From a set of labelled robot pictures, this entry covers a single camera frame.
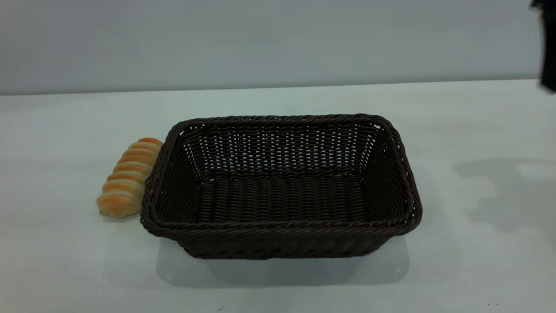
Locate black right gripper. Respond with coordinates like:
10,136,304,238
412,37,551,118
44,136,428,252
530,0,556,94

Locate dark brown wicker basket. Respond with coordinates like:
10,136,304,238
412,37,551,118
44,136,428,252
140,114,423,260

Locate twisted golden bread roll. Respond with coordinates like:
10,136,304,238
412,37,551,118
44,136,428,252
96,137,164,218

